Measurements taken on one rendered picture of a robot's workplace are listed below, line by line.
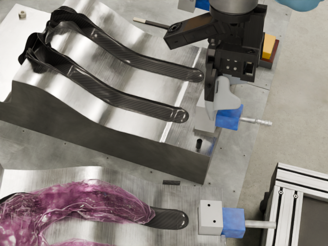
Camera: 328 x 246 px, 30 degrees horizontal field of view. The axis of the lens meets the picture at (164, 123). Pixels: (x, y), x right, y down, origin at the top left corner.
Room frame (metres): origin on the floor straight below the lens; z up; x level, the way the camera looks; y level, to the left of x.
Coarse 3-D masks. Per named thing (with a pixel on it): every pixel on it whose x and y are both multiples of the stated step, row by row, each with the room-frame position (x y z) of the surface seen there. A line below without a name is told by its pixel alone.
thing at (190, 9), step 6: (180, 0) 1.00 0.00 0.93; (186, 0) 1.00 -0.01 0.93; (198, 0) 1.00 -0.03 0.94; (204, 0) 0.99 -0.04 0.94; (180, 6) 1.00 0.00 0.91; (186, 6) 1.00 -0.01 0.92; (192, 6) 0.99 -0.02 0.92; (198, 6) 1.00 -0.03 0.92; (204, 6) 0.99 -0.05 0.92; (192, 12) 0.99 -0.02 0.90
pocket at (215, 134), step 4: (216, 128) 0.73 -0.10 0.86; (220, 128) 0.72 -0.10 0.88; (196, 132) 0.71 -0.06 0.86; (200, 132) 0.71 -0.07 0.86; (204, 132) 0.71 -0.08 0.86; (208, 132) 0.71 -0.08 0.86; (216, 132) 0.71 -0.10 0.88; (212, 136) 0.71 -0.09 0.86; (216, 136) 0.70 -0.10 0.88; (216, 140) 0.69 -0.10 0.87
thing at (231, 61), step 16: (224, 16) 0.71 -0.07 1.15; (240, 16) 0.71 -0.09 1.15; (256, 16) 0.72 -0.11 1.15; (240, 32) 0.72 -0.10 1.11; (256, 32) 0.71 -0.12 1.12; (208, 48) 0.71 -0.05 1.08; (224, 48) 0.70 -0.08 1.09; (240, 48) 0.71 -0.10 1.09; (256, 48) 0.71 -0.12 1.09; (224, 64) 0.70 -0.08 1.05; (240, 64) 0.70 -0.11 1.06; (256, 64) 0.72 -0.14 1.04
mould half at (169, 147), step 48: (96, 0) 0.95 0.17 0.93; (0, 48) 0.85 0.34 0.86; (96, 48) 0.84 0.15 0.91; (144, 48) 0.89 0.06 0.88; (192, 48) 0.90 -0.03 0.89; (0, 96) 0.73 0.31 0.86; (48, 96) 0.70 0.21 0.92; (144, 96) 0.76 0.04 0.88; (192, 96) 0.77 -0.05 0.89; (96, 144) 0.68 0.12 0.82; (144, 144) 0.66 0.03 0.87; (192, 144) 0.66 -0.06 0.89
